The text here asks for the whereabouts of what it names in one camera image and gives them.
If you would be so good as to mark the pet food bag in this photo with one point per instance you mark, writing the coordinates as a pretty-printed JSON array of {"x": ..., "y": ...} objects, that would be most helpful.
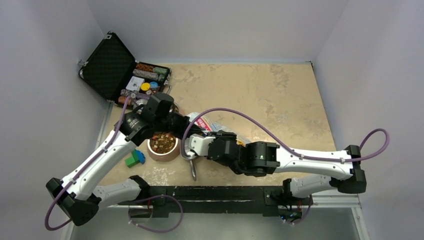
[{"x": 213, "y": 126}]

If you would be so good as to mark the green blue toy block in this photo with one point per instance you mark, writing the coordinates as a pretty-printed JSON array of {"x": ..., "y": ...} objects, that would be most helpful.
[{"x": 137, "y": 157}]

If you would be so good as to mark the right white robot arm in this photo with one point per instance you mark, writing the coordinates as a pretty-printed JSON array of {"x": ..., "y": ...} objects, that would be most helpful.
[{"x": 258, "y": 159}]

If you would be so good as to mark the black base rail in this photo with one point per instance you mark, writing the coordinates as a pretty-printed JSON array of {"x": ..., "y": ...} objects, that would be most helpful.
[{"x": 268, "y": 200}]

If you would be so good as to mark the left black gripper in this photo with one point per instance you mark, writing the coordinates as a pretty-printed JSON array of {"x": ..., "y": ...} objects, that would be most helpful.
[{"x": 183, "y": 123}]

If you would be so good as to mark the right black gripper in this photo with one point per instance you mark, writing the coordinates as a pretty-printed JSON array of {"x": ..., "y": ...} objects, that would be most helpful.
[{"x": 222, "y": 135}]

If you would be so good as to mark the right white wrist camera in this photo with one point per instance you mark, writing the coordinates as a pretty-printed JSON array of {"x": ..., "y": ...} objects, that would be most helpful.
[{"x": 196, "y": 146}]

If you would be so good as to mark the pink double pet bowl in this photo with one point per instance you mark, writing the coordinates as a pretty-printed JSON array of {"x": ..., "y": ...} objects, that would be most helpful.
[{"x": 163, "y": 147}]

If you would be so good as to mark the metal food scoop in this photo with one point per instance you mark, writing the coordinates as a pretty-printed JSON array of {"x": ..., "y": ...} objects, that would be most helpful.
[{"x": 192, "y": 165}]

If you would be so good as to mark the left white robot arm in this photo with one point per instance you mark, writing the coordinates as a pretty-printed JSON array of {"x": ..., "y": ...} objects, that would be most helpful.
[{"x": 79, "y": 195}]

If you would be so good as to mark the black poker chip case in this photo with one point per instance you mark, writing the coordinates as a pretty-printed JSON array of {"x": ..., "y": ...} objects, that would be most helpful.
[{"x": 113, "y": 72}]

